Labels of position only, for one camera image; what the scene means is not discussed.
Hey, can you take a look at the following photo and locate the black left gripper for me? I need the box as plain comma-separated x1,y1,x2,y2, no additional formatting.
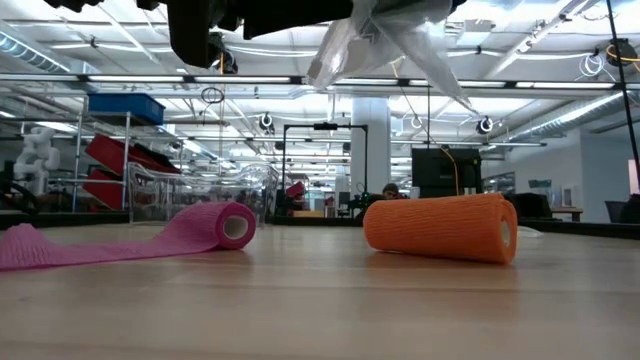
135,0,357,70

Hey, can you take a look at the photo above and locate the clear plastic container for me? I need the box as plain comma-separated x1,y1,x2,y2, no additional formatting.
127,162,281,227

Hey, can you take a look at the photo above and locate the orange elastic bandage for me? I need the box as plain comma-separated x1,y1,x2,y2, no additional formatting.
363,192,519,265

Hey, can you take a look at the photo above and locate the pink elastic bandage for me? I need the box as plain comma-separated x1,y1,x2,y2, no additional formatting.
0,201,258,273

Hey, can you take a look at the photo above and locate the long ceiling light bar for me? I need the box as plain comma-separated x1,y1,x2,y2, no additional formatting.
0,73,640,91

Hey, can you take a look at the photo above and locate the white pillar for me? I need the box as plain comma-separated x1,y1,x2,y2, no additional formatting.
349,97,392,199

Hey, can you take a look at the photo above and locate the large black screen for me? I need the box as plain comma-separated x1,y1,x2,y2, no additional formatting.
411,148,483,199

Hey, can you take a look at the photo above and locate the black slanted pole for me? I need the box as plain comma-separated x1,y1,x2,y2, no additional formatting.
604,0,640,189

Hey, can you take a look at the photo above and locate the blue storage bin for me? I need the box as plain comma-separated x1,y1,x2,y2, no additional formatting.
87,92,166,126

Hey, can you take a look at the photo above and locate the black background robot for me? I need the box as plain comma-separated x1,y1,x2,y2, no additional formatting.
344,192,384,221

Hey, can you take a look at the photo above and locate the black office chair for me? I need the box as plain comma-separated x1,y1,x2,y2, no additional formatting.
514,192,556,222

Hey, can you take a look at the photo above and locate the red storage bin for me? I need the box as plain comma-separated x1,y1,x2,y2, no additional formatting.
84,133,182,176
82,168,132,212

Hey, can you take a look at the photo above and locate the metal shelf rack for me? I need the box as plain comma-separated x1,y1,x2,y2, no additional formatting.
49,94,231,215

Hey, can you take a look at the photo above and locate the white robot figure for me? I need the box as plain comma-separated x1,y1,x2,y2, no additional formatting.
12,126,61,197

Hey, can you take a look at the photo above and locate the black camera gantry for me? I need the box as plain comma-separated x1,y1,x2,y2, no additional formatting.
282,121,370,201

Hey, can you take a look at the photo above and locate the yellow hanging cable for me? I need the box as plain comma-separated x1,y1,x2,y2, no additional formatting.
399,59,461,197

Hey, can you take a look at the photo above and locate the black metal table frame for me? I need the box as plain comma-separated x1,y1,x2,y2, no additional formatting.
0,212,640,240

